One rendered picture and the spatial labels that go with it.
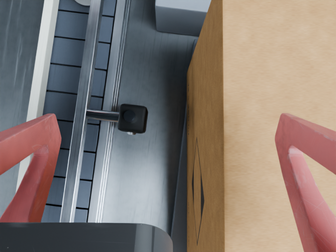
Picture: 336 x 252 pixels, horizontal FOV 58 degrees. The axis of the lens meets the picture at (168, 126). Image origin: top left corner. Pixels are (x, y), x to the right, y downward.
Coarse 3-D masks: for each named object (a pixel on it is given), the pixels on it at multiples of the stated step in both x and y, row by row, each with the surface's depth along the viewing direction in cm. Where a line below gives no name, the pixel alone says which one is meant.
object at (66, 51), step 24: (72, 0) 43; (72, 24) 42; (72, 48) 42; (48, 72) 42; (72, 72) 42; (96, 72) 42; (48, 96) 42; (72, 96) 42; (96, 96) 42; (72, 120) 42; (96, 120) 42; (96, 144) 42; (48, 216) 41
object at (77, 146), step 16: (96, 0) 34; (96, 16) 34; (96, 32) 34; (96, 48) 35; (80, 80) 34; (80, 96) 34; (80, 112) 34; (80, 128) 33; (80, 144) 33; (80, 160) 34; (64, 192) 33; (64, 208) 33
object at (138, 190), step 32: (0, 0) 48; (32, 0) 48; (0, 32) 47; (32, 32) 47; (128, 32) 48; (160, 32) 48; (0, 64) 47; (32, 64) 47; (128, 64) 47; (160, 64) 47; (0, 96) 47; (128, 96) 47; (160, 96) 47; (0, 128) 46; (160, 128) 47; (128, 160) 46; (160, 160) 46; (0, 192) 46; (128, 192) 46; (160, 192) 46; (160, 224) 46
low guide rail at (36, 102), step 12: (48, 0) 39; (48, 12) 39; (48, 24) 39; (48, 36) 39; (48, 48) 39; (36, 60) 39; (48, 60) 40; (36, 72) 38; (36, 84) 38; (36, 96) 38; (36, 108) 38; (24, 168) 38
